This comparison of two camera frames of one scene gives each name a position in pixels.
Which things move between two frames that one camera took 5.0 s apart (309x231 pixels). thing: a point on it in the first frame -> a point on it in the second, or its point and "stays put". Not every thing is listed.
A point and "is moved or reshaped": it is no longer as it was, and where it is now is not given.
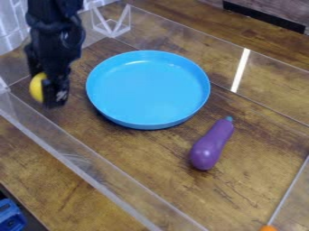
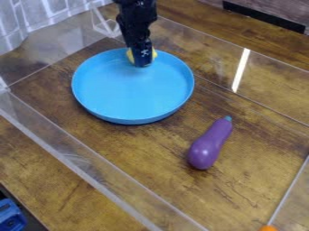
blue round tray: x=147 y=89 is moved or reshaped
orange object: x=268 y=227 stays put
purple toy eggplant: x=205 y=150 stays put
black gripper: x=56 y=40 -> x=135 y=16
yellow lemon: x=35 y=86 -> x=130 y=57
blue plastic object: x=12 y=217 stays put
